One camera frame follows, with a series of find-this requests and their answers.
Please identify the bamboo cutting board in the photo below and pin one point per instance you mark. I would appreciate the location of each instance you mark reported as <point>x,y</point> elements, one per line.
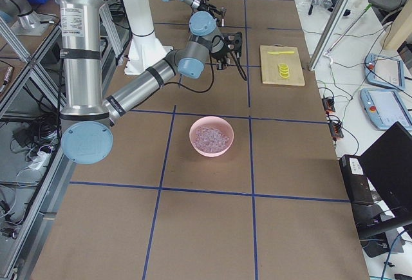
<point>269,66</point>

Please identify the orange black connector block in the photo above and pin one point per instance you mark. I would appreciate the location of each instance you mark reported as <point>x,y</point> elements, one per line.
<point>328,105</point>

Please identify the blue teach pendant near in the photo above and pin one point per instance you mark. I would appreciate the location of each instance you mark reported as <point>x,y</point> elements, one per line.
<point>384,107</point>

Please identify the pink bowl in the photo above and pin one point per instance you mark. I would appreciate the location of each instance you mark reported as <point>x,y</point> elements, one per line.
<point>215,122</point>

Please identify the black computer box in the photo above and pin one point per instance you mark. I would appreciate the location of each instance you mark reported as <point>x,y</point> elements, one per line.
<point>355,181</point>

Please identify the black monitor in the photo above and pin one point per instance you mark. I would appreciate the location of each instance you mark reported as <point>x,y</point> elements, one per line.
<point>387,165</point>

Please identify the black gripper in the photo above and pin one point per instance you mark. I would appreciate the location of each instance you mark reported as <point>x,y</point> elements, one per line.
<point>208,7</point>
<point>220,53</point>

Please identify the steel double jigger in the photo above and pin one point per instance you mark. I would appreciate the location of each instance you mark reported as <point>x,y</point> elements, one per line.
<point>222,12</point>

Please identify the blue teach pendant far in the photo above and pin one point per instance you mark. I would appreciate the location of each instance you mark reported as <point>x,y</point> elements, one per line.
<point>383,71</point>

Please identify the aluminium frame post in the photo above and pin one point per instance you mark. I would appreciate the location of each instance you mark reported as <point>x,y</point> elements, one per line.
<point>327,33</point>

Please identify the clear plastic bag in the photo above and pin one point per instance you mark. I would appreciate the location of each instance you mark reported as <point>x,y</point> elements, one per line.
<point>326,4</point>

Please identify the pile of ice cubes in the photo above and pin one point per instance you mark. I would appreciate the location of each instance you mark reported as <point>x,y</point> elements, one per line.
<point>210,140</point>

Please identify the wooden post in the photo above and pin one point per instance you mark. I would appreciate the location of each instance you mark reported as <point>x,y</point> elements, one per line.
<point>400,29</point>

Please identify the blue teach pendant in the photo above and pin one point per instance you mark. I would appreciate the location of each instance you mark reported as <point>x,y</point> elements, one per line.
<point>383,71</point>
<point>384,107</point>

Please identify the yellow plastic knife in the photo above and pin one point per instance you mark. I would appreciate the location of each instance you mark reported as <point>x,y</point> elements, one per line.
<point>288,52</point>

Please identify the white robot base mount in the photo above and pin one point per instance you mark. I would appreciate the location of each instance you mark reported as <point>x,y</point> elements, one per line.
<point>145,49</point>

